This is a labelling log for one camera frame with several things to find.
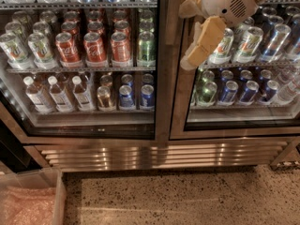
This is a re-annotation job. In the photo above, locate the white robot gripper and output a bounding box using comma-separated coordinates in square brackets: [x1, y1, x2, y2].
[179, 0, 263, 70]

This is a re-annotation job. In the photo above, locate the glass fridge door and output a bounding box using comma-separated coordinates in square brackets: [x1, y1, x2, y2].
[0, 0, 181, 145]
[171, 0, 300, 139]

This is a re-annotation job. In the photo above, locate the right door left 7up can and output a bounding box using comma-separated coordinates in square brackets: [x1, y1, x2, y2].
[208, 28, 234, 65]

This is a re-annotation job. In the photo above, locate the door 7up can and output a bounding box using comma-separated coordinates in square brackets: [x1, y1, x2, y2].
[232, 26, 263, 64]
[208, 28, 234, 65]

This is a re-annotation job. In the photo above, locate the right door green can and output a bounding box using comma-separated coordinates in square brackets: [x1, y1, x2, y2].
[196, 82, 218, 106]

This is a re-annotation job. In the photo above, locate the right door blue can left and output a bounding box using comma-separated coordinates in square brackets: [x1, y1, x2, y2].
[217, 81, 239, 105]

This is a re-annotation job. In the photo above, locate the right door silver blue can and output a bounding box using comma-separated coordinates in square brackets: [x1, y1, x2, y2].
[258, 24, 291, 63]

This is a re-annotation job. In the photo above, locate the right door blue can middle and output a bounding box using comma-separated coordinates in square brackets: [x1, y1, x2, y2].
[237, 81, 259, 105]

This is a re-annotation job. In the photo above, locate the right door water bottle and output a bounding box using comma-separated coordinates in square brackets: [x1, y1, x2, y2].
[275, 75, 300, 105]

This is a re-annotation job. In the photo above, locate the steel fridge vent grille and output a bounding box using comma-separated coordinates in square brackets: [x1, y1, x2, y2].
[25, 136, 297, 173]

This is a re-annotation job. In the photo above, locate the front green soda can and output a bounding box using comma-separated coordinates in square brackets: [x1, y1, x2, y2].
[137, 32, 156, 67]

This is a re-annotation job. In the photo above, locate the front middle red cola can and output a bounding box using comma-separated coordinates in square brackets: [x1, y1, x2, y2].
[83, 32, 108, 68]

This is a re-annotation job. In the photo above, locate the red cola can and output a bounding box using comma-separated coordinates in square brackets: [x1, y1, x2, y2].
[83, 32, 108, 68]
[55, 32, 83, 68]

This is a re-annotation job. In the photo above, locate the gold drink can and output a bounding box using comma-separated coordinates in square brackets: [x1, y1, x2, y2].
[97, 86, 116, 112]

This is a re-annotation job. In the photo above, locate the front left red cola can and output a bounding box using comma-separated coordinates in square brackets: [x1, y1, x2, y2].
[55, 32, 83, 68]

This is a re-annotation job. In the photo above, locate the middle water bottle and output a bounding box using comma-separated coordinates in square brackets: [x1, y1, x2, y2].
[48, 76, 75, 113]

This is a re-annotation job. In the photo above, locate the left water bottle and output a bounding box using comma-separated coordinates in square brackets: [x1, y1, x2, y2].
[23, 76, 54, 113]

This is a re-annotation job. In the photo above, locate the front left 7up can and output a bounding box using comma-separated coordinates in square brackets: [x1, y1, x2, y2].
[0, 33, 34, 70]

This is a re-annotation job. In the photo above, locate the clear plastic bin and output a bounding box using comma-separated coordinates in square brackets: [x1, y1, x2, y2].
[0, 168, 67, 225]

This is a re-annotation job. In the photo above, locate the pink bubble wrap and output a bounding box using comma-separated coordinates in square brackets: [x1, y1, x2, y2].
[0, 187, 55, 225]

